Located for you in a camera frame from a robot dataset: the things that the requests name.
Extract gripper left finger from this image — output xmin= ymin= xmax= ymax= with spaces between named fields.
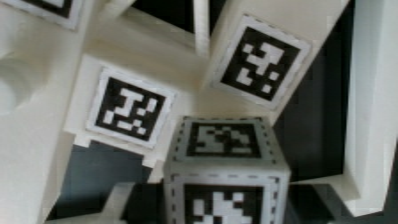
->
xmin=46 ymin=181 xmax=167 ymax=224

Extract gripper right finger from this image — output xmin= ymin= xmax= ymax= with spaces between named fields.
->
xmin=286 ymin=183 xmax=371 ymax=224

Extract white chair leg block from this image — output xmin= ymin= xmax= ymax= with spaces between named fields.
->
xmin=163 ymin=117 xmax=289 ymax=224

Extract white chair back part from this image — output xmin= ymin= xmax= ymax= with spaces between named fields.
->
xmin=0 ymin=0 xmax=206 ymax=224

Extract white chair seat part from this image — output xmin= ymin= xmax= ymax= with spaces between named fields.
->
xmin=64 ymin=54 xmax=199 ymax=167

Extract white chair back bar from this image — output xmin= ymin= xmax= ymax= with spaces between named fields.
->
xmin=200 ymin=0 xmax=350 ymax=119

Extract white U-shaped fence frame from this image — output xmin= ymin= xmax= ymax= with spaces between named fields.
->
xmin=298 ymin=0 xmax=398 ymax=216

